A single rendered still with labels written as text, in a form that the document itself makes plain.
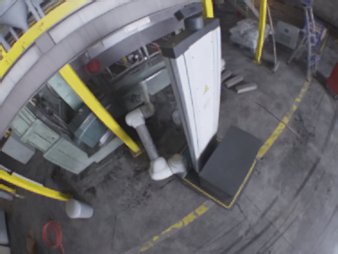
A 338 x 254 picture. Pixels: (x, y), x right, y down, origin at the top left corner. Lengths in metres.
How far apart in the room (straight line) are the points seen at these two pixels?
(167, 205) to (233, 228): 0.93
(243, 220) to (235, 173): 1.00
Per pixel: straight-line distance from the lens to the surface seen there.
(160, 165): 1.40
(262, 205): 2.13
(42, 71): 1.43
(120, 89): 2.62
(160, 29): 2.67
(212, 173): 1.17
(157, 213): 2.07
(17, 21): 2.44
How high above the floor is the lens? 1.98
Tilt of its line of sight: 55 degrees down
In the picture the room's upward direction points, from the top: 23 degrees counter-clockwise
